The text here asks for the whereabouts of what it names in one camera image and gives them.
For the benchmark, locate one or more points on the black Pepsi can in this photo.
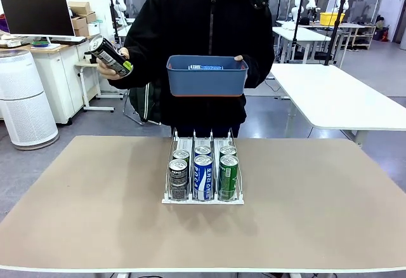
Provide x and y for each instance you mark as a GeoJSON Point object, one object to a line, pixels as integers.
{"type": "Point", "coordinates": [180, 154]}
{"type": "Point", "coordinates": [106, 52]}
{"type": "Point", "coordinates": [178, 179]}

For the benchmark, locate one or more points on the blue Pocari can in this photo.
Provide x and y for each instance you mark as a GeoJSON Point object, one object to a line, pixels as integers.
{"type": "Point", "coordinates": [206, 67]}
{"type": "Point", "coordinates": [203, 150]}
{"type": "Point", "coordinates": [203, 179]}

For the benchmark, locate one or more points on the person's left forearm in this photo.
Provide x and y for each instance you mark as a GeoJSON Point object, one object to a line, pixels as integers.
{"type": "Point", "coordinates": [258, 71]}

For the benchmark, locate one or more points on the person's right forearm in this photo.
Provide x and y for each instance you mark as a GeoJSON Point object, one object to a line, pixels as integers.
{"type": "Point", "coordinates": [133, 75]}

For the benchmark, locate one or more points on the person's right hand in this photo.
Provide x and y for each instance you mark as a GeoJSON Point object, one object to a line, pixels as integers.
{"type": "Point", "coordinates": [108, 74]}

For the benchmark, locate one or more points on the person's left hand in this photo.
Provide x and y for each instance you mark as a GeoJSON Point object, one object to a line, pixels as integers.
{"type": "Point", "coordinates": [239, 58]}

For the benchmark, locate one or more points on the black computer monitor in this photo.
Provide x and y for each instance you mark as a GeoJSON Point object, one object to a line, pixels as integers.
{"type": "Point", "coordinates": [38, 14]}

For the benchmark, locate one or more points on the purple object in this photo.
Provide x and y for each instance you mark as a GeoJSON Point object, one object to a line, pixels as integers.
{"type": "Point", "coordinates": [3, 24]}

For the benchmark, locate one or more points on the red object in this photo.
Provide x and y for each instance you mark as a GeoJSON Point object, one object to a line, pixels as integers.
{"type": "Point", "coordinates": [384, 34]}

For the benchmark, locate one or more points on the wooden shelf table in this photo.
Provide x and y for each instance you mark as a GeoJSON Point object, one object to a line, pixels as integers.
{"type": "Point", "coordinates": [371, 37]}

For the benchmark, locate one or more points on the green bowl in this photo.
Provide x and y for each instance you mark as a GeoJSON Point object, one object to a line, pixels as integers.
{"type": "Point", "coordinates": [40, 43]}

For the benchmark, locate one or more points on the yellow plastic crate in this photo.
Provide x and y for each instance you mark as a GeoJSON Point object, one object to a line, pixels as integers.
{"type": "Point", "coordinates": [328, 19]}

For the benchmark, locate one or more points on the brown cardboard box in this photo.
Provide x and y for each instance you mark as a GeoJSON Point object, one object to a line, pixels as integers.
{"type": "Point", "coordinates": [78, 23]}
{"type": "Point", "coordinates": [79, 7]}
{"type": "Point", "coordinates": [82, 32]}
{"type": "Point", "coordinates": [91, 17]}

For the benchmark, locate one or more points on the black tripod stand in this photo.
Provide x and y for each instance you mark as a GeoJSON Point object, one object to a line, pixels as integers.
{"type": "Point", "coordinates": [333, 37]}

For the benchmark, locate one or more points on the black keyboard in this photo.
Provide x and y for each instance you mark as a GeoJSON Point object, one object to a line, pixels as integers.
{"type": "Point", "coordinates": [68, 40]}

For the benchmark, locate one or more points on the white storage box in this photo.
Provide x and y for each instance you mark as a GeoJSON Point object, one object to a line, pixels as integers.
{"type": "Point", "coordinates": [94, 29]}

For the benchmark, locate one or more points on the white workshop table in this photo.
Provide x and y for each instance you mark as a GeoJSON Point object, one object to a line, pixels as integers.
{"type": "Point", "coordinates": [301, 33]}
{"type": "Point", "coordinates": [122, 31]}

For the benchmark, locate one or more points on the white cabinet desk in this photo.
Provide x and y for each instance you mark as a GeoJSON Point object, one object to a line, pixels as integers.
{"type": "Point", "coordinates": [66, 78]}

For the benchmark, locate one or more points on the white air purifier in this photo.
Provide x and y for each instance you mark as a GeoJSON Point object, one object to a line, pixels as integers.
{"type": "Point", "coordinates": [25, 100]}

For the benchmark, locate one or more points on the white rolling side table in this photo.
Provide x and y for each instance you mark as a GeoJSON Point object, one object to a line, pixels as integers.
{"type": "Point", "coordinates": [83, 87]}

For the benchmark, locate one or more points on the large white rounded table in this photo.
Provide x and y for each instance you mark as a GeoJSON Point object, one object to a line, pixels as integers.
{"type": "Point", "coordinates": [333, 94]}

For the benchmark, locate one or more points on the black jacket white stripes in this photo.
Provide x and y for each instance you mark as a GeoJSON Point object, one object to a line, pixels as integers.
{"type": "Point", "coordinates": [142, 103]}

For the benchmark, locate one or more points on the person in black jacket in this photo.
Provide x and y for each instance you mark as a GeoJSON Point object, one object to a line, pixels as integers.
{"type": "Point", "coordinates": [196, 21]}

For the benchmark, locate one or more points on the green cider can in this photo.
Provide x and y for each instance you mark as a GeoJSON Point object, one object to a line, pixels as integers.
{"type": "Point", "coordinates": [228, 179]}
{"type": "Point", "coordinates": [228, 150]}

